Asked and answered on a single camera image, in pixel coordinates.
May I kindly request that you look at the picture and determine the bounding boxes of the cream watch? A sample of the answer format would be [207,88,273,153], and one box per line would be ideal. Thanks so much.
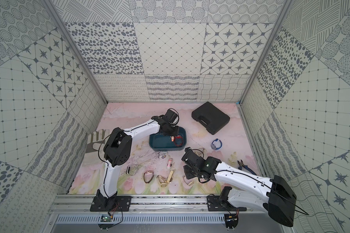
[183,175,194,187]

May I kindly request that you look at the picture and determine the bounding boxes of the red transparent watch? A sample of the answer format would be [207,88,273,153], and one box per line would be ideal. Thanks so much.
[174,135,183,147]

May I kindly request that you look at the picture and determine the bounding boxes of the pink white watch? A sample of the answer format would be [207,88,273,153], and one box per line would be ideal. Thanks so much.
[166,158,173,170]

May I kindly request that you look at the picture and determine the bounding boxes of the beige watch pair front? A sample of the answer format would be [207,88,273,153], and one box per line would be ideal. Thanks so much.
[157,170,174,188]

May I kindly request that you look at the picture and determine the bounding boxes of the brown strap watch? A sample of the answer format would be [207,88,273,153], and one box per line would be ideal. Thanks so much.
[143,170,154,184]

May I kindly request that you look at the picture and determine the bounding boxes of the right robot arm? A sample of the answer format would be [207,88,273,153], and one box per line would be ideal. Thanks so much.
[181,147,297,227]

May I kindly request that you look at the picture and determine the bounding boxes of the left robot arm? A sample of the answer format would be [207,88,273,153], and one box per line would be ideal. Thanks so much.
[99,108,179,199]

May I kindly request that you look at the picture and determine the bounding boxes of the beige square face watch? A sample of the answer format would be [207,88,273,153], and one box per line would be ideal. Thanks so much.
[193,148,205,157]

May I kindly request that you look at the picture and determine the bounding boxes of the teal storage box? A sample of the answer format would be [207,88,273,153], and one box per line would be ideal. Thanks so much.
[149,127,187,151]

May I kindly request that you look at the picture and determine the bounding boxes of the purple white watch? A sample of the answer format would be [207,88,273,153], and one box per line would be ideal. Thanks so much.
[157,151,168,159]

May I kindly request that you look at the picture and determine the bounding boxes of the patterned white black watch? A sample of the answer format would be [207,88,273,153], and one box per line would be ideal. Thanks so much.
[126,165,140,176]

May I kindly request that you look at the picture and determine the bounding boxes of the black plastic case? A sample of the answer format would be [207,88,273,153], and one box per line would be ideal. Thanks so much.
[192,102,230,135]

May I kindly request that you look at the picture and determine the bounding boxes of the grey work glove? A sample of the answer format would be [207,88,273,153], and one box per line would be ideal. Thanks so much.
[86,129,110,153]

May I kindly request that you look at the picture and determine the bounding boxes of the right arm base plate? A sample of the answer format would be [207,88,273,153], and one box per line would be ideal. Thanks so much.
[206,186,247,212]

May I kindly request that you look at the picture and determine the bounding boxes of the blue handled pliers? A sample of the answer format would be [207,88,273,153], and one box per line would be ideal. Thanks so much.
[237,160,257,175]

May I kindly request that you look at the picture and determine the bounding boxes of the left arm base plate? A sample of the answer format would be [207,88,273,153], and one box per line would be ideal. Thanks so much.
[90,189,132,212]

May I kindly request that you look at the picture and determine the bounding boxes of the aluminium mounting rail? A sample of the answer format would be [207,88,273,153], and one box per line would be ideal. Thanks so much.
[50,190,265,214]

